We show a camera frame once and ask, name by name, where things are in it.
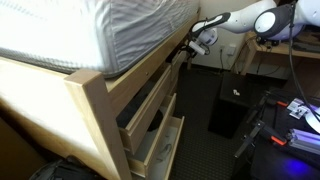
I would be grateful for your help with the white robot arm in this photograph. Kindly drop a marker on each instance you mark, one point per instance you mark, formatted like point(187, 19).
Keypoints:
point(267, 19)

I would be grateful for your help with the black box with logo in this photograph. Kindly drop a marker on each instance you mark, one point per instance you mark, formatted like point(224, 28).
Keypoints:
point(237, 94)

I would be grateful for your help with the white cloth in drawer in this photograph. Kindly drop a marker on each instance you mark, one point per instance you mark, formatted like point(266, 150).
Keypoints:
point(163, 153)

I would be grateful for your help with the white wall outlet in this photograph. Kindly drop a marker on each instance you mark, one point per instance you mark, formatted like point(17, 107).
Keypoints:
point(228, 50)

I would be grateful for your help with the light wooden bed frame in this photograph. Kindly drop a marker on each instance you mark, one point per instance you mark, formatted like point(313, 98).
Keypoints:
point(76, 114)

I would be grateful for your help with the black orange clamp near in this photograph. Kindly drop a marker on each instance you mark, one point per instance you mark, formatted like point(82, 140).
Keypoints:
point(260, 129)

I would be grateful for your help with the wooden drawer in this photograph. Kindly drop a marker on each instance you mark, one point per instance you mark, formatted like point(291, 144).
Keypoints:
point(162, 170)
point(176, 63)
point(136, 117)
point(142, 160)

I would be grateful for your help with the light wooden desk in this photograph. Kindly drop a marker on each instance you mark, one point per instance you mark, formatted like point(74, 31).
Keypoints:
point(307, 64)

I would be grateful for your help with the aluminium extrusion rail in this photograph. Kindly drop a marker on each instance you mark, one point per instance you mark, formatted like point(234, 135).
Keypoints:
point(304, 141)

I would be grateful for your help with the black keyboard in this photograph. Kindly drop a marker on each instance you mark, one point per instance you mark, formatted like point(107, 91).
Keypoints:
point(306, 47)

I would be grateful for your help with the silver metal bracket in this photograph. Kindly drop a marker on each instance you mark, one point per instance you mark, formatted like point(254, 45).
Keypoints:
point(299, 109)

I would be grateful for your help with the black orange clamp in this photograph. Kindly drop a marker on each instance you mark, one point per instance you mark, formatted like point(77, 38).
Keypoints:
point(260, 129)
point(266, 100)

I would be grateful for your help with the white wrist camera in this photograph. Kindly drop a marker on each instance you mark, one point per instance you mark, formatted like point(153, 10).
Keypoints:
point(198, 48)

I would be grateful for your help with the white fitted-sheet mattress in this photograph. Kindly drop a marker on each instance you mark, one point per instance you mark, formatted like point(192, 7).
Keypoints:
point(109, 36)

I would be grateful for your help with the black headphones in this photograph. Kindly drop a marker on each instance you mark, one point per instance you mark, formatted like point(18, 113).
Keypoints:
point(267, 42)

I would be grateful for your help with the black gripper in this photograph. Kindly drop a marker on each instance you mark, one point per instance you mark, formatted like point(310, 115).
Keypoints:
point(191, 51)

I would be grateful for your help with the black backpack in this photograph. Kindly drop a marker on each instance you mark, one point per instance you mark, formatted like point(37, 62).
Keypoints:
point(70, 168)

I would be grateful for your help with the black orange clamp far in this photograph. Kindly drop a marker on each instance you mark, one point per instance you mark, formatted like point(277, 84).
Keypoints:
point(266, 100)

